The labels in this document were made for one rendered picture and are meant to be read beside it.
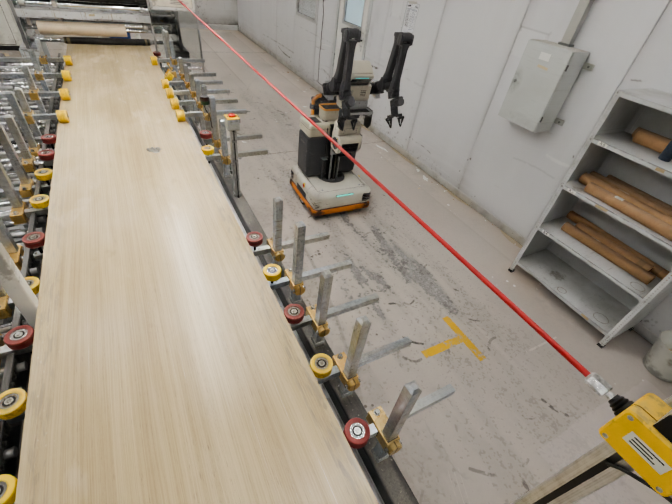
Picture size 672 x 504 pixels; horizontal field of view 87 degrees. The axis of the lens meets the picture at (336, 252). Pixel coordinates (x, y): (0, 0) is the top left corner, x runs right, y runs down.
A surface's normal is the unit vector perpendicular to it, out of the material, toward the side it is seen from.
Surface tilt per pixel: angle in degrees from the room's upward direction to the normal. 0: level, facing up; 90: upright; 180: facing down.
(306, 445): 0
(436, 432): 0
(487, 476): 0
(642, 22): 90
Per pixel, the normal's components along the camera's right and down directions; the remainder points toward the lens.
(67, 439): 0.11, -0.76
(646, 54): -0.88, 0.22
